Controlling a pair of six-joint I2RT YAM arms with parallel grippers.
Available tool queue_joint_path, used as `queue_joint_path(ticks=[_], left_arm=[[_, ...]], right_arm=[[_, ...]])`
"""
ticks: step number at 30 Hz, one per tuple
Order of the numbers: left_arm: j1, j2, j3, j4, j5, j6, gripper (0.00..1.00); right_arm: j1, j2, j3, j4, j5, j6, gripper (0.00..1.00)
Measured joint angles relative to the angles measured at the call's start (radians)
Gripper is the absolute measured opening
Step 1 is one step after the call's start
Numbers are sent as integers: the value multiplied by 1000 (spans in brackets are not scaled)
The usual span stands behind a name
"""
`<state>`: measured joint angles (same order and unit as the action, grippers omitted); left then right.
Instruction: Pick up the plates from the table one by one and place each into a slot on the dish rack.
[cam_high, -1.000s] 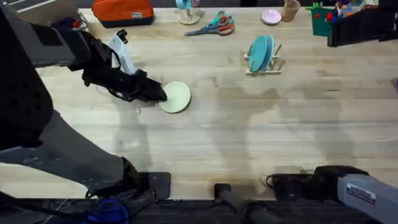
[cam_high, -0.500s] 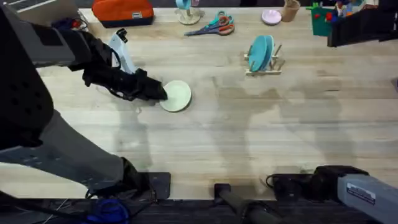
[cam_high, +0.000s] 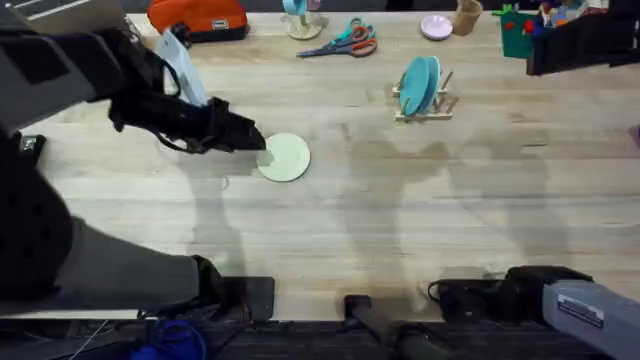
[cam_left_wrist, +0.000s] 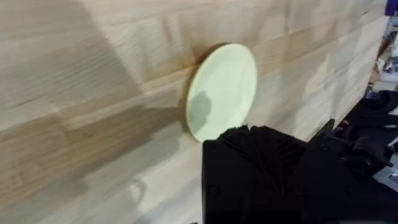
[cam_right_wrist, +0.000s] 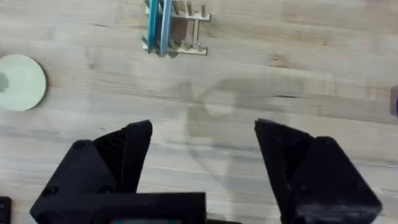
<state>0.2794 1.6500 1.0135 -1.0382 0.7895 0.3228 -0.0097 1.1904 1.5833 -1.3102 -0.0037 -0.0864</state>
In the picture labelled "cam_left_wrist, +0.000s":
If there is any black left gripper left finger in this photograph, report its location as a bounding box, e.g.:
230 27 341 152
202 124 276 224

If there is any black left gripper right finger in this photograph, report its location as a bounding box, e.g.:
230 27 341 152
249 125 315 224

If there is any pale green round plate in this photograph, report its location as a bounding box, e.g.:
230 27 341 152
185 43 259 143

